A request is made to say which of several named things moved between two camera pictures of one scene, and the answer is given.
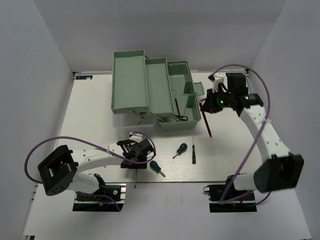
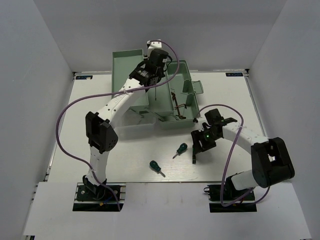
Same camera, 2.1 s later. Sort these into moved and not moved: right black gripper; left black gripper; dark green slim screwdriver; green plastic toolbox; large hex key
Moved: right black gripper; left black gripper; large hex key
Not moved: dark green slim screwdriver; green plastic toolbox
